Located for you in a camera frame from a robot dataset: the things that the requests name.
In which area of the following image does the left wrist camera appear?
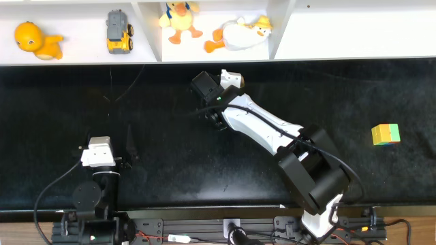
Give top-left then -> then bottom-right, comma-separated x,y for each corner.
80,135 -> 116,168

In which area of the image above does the mounting rail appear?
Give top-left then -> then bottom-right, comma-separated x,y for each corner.
50,206 -> 413,245

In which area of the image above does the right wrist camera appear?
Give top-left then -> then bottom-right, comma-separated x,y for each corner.
220,69 -> 245,90

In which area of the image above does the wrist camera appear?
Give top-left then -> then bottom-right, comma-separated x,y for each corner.
80,135 -> 116,168
220,69 -> 245,90

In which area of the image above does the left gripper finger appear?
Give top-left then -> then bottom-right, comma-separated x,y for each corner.
125,124 -> 140,161

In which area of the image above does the white shelf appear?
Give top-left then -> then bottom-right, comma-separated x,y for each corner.
0,0 -> 436,67

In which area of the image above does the grey and yellow toy truck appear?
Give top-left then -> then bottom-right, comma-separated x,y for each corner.
105,9 -> 134,55

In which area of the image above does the white plush duck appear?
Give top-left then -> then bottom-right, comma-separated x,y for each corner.
204,15 -> 273,54

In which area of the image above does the yellow rubber duck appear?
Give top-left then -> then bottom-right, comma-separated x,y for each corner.
14,21 -> 65,61

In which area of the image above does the many-coloured puzzle cube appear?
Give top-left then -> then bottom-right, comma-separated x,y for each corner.
371,123 -> 401,146

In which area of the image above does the yellow plush duck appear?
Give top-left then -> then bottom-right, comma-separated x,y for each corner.
158,1 -> 204,45

